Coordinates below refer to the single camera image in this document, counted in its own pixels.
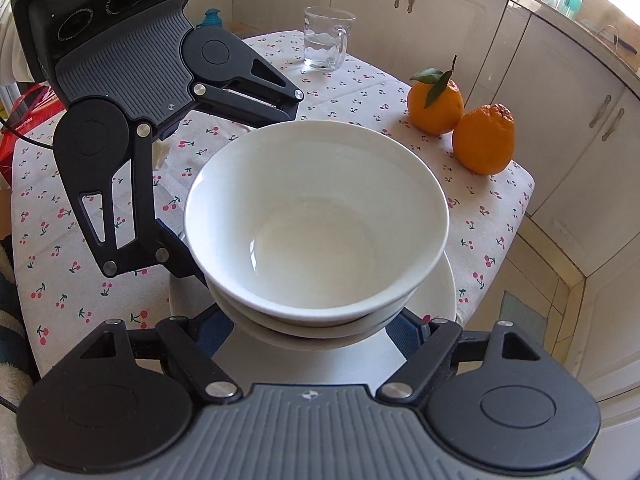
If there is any cherry print tablecloth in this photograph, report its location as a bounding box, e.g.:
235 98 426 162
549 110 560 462
10 30 536 381

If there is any white floral bowl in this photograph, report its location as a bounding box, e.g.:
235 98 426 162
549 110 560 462
183 120 449 322
210 280 421 341

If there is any wooden cutting board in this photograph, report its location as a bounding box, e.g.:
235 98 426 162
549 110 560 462
580 0 636 53

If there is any green floor mat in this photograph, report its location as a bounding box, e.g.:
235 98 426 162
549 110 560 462
497 290 536 333

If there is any bumpy orange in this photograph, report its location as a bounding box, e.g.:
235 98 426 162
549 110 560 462
452 103 516 176

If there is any glass mug with water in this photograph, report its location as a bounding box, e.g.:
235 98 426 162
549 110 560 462
302 6 357 72

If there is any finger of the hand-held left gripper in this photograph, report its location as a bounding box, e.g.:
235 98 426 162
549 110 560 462
190 49 305 129
54 121 208 281

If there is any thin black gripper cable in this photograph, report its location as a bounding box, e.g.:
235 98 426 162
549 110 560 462
0 115 57 152

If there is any red printed carton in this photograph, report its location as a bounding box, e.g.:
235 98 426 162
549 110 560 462
0 85 57 191

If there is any black handled kitchen knife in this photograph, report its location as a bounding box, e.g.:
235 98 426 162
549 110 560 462
597 25 637 55

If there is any orange with green leaf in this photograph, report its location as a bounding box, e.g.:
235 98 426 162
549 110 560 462
406 55 465 136

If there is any fuzzy patterned cloth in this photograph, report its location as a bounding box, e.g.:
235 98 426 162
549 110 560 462
0 245 42 411

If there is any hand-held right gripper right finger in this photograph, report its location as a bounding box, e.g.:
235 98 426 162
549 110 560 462
377 309 543 404

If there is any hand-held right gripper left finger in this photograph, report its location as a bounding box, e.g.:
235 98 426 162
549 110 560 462
80 309 241 402

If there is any white plate with fruit print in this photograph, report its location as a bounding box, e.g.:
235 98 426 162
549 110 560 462
167 250 457 391

